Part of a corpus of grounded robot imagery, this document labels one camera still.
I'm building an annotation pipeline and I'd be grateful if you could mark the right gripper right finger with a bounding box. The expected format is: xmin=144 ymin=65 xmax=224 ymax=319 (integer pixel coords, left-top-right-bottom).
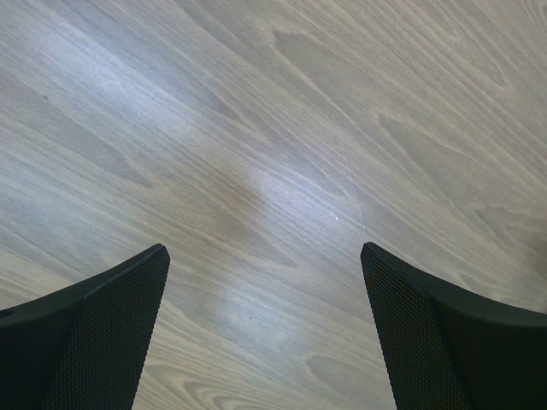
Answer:
xmin=361 ymin=242 xmax=546 ymax=409

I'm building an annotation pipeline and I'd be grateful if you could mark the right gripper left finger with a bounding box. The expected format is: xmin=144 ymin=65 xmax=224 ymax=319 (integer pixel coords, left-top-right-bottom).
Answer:
xmin=1 ymin=244 xmax=170 ymax=409

